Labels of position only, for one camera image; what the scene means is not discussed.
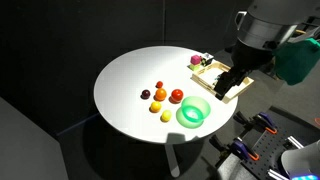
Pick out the green plastic bowl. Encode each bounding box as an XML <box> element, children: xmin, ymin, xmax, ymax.
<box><xmin>175</xmin><ymin>95</ymin><xmax>212</xmax><ymax>129</ymax></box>

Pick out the dark purple plum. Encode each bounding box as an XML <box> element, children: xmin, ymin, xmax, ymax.
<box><xmin>140</xmin><ymin>89</ymin><xmax>152</xmax><ymax>100</ymax></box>

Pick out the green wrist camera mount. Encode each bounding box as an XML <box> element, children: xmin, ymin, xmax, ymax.
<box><xmin>273</xmin><ymin>37</ymin><xmax>320</xmax><ymax>86</ymax></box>

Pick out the orange fruit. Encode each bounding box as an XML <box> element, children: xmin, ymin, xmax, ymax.
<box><xmin>154</xmin><ymin>87</ymin><xmax>168</xmax><ymax>102</ymax></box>

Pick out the black white patterned cube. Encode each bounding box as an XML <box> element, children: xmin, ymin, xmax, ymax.
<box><xmin>200</xmin><ymin>52</ymin><xmax>215</xmax><ymax>67</ymax></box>

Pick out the yellow apple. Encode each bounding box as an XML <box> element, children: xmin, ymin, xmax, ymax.
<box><xmin>149</xmin><ymin>101</ymin><xmax>163</xmax><ymax>113</ymax></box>

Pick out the big red tomato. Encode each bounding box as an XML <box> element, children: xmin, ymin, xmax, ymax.
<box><xmin>170</xmin><ymin>88</ymin><xmax>185</xmax><ymax>104</ymax></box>

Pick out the yellow lemon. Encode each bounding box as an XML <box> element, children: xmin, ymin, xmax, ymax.
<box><xmin>160</xmin><ymin>109</ymin><xmax>173</xmax><ymax>123</ymax></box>

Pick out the purple orange spring clamp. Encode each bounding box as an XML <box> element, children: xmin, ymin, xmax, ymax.
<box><xmin>234</xmin><ymin>111</ymin><xmax>279</xmax><ymax>135</ymax></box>
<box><xmin>209</xmin><ymin>134</ymin><xmax>261</xmax><ymax>162</ymax></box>

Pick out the grey cabinet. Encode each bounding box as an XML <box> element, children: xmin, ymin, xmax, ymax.
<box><xmin>0</xmin><ymin>96</ymin><xmax>70</xmax><ymax>180</ymax></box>

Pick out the wooden tray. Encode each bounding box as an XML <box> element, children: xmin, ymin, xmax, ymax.
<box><xmin>190</xmin><ymin>60</ymin><xmax>255</xmax><ymax>104</ymax></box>

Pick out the pink cube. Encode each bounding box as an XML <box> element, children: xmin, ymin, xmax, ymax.
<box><xmin>190</xmin><ymin>54</ymin><xmax>202</xmax><ymax>66</ymax></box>

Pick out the white table leg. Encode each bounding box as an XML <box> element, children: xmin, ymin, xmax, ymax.
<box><xmin>164</xmin><ymin>143</ymin><xmax>181</xmax><ymax>179</ymax></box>

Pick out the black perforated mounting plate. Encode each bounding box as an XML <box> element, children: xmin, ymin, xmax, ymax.
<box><xmin>216</xmin><ymin>106</ymin><xmax>320</xmax><ymax>180</ymax></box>

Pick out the white robot base blue light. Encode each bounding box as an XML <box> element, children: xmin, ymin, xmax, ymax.
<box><xmin>280</xmin><ymin>139</ymin><xmax>320</xmax><ymax>180</ymax></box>

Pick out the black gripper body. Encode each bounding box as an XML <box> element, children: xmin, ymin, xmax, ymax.
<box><xmin>230</xmin><ymin>41</ymin><xmax>276</xmax><ymax>73</ymax></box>

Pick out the lime green cube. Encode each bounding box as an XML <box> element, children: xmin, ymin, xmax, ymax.
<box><xmin>188</xmin><ymin>63</ymin><xmax>201</xmax><ymax>72</ymax></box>

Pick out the silver aluminium rail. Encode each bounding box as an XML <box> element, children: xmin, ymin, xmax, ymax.
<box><xmin>267</xmin><ymin>168</ymin><xmax>289</xmax><ymax>180</ymax></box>
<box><xmin>286</xmin><ymin>135</ymin><xmax>305</xmax><ymax>150</ymax></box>

